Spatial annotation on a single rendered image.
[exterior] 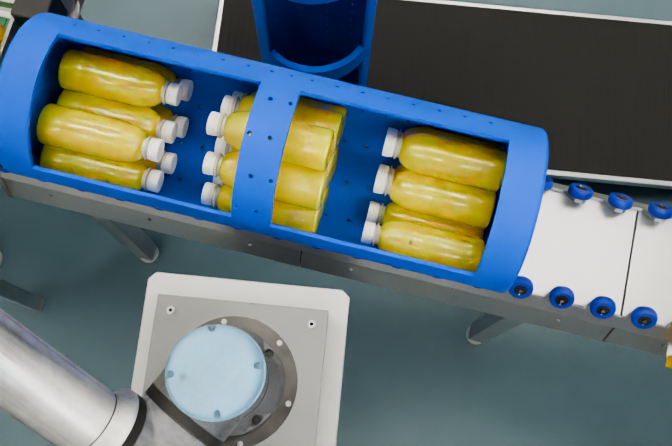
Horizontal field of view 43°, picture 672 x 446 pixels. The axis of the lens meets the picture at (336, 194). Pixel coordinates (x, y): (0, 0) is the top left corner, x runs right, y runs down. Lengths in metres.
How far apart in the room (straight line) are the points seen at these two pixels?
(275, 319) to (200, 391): 0.27
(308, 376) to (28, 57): 0.67
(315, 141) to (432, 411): 1.30
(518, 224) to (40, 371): 0.72
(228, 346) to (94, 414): 0.17
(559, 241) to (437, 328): 0.93
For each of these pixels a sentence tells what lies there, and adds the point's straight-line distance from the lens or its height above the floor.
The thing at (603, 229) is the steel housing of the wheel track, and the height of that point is 0.93.
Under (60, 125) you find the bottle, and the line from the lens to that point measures 1.50.
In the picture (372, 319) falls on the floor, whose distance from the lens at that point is 2.51.
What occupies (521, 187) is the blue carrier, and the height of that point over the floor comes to 1.23.
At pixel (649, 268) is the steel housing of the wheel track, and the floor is 0.93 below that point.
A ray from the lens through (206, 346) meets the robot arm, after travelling 1.07.
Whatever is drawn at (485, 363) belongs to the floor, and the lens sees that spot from 2.54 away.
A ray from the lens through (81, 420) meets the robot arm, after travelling 1.04.
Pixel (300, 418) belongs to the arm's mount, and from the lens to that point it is 1.28.
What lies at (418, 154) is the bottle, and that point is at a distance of 1.43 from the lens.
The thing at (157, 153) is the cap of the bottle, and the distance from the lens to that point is 1.46.
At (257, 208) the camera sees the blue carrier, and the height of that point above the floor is 1.17.
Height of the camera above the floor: 2.49
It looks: 75 degrees down
